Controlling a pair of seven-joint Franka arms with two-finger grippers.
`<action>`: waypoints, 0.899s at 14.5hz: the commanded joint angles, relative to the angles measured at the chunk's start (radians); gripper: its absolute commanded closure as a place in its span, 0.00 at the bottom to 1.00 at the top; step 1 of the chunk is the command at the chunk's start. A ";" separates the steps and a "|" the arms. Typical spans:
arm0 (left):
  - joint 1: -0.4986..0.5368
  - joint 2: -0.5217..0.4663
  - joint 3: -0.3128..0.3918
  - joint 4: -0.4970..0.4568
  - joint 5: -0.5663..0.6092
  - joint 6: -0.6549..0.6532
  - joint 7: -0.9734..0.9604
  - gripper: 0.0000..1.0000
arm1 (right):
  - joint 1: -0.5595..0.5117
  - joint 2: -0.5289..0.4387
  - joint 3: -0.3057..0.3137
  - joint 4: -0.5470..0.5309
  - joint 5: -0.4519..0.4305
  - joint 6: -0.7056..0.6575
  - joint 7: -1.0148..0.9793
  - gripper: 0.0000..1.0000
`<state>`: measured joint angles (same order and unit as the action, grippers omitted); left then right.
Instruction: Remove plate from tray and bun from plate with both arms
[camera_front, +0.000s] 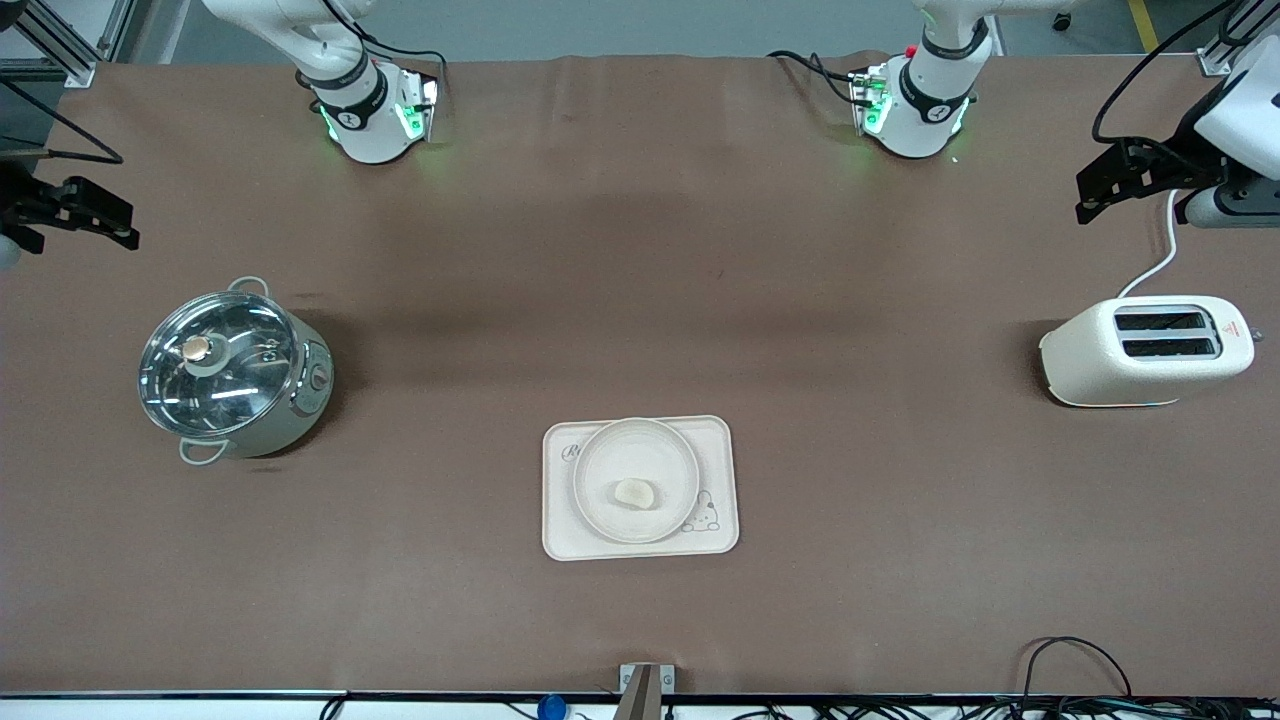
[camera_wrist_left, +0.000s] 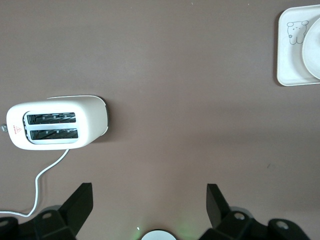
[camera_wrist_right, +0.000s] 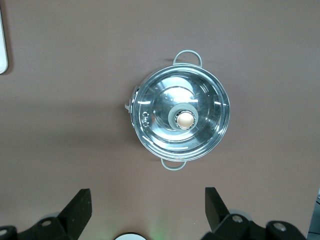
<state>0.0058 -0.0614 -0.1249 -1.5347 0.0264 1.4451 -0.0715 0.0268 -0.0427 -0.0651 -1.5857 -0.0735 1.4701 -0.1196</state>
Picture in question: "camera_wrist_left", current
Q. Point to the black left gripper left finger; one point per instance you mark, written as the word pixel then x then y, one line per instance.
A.
pixel 75 212

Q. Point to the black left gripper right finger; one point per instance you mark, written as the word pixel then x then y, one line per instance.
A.
pixel 222 215

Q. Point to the cream round plate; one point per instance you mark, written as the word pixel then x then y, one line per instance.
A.
pixel 312 50

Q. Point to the white two-slot toaster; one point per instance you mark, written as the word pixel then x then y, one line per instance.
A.
pixel 92 120

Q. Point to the brown table cover mat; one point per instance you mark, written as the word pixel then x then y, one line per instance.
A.
pixel 160 75

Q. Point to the cream rabbit print tray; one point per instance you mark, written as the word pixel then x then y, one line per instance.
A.
pixel 287 65

